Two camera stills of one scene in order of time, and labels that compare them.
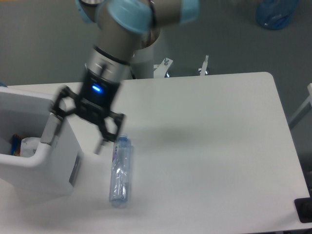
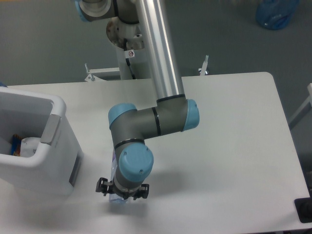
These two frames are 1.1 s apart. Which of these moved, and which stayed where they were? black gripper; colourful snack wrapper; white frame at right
Moved: black gripper
Stayed: colourful snack wrapper; white frame at right
